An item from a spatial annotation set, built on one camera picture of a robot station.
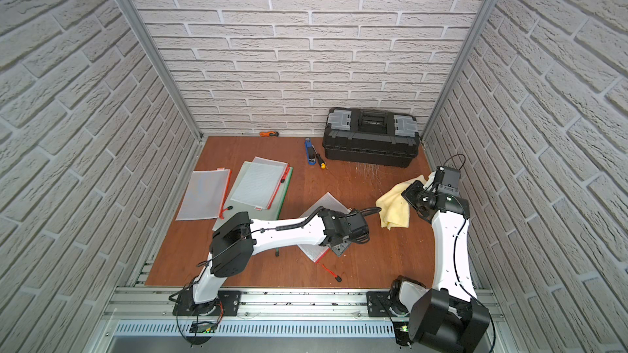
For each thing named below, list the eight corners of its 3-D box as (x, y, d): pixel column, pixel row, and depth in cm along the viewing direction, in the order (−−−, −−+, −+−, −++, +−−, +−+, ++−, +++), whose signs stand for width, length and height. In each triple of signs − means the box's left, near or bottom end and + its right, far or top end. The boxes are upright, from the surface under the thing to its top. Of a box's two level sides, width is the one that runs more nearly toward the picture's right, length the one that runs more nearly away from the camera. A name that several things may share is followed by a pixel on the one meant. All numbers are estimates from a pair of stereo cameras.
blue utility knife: (308, 166, 110) (308, 161, 108) (304, 142, 120) (304, 137, 117) (316, 165, 111) (316, 160, 108) (312, 142, 120) (312, 137, 117)
